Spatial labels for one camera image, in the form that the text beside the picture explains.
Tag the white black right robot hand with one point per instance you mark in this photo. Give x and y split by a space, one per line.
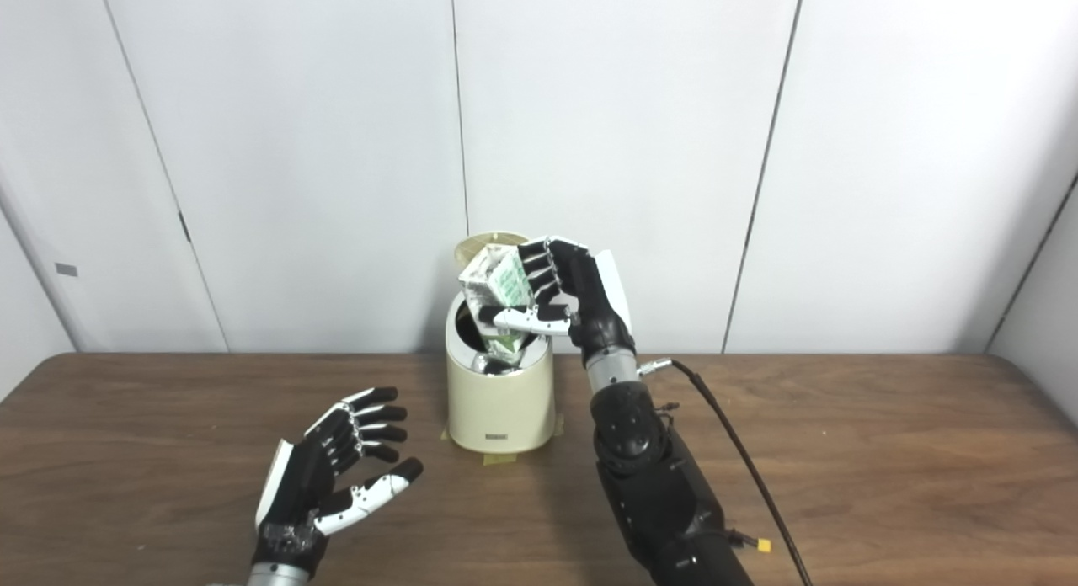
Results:
589 304

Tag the round cream bin lid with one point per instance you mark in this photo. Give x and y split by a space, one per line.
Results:
472 245

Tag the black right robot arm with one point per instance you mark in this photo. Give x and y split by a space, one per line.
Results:
657 485

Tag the black wall panel clip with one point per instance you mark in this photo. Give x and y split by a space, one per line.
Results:
184 227

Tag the cream-colored bin body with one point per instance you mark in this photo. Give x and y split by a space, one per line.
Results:
501 401

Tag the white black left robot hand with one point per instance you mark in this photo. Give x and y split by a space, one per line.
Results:
303 493

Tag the white green milk carton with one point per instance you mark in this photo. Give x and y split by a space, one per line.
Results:
497 287

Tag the small grey wall label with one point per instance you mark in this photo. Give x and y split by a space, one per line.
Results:
66 269

